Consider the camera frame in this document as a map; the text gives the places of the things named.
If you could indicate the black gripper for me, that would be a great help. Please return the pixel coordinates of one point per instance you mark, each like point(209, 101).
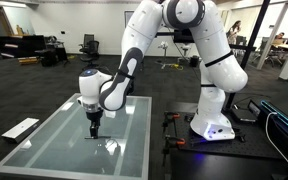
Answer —
point(94, 116)

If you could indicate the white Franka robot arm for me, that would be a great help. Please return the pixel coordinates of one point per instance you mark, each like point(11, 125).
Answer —
point(224, 70)

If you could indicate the white flat box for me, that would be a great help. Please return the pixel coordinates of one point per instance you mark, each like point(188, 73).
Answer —
point(20, 129)

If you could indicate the black mesh office chair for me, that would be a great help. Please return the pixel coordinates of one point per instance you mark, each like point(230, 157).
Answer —
point(91, 53)
point(88, 38)

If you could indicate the black cluttered desk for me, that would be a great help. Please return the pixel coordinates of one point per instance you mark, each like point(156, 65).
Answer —
point(55, 50)

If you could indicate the yellow wooden planks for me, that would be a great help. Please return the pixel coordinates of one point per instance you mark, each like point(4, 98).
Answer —
point(29, 60)

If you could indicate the white tripod stand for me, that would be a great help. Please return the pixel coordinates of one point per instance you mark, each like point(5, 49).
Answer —
point(164, 50)

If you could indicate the black low cabinet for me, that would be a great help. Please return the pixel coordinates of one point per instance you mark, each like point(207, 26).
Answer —
point(20, 46)

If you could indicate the black horizontal mounting bar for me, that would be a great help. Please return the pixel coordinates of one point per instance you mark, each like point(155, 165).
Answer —
point(165, 33)

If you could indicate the black waste bin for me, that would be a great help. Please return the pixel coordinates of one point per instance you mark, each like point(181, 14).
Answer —
point(194, 61)

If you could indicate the black monitor on stand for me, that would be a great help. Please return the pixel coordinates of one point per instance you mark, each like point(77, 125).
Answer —
point(183, 36)

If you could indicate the black flat box device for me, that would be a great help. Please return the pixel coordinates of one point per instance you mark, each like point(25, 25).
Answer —
point(243, 115)

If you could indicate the black tilted small screen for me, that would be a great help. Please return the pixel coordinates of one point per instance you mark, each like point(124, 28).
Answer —
point(254, 108)

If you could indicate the standing person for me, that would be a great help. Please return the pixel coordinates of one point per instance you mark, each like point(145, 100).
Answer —
point(234, 31)

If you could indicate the black slanted pole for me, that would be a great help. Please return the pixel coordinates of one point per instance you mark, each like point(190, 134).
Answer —
point(254, 33)

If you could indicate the black computer case blue light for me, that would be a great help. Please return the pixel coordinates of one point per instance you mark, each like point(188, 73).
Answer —
point(284, 133)

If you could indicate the seated person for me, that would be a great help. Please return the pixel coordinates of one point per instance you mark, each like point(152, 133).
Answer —
point(279, 36)

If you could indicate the framed wall picture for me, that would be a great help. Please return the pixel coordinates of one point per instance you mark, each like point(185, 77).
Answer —
point(128, 18)

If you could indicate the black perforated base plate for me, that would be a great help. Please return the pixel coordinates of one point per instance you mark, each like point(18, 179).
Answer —
point(257, 146)

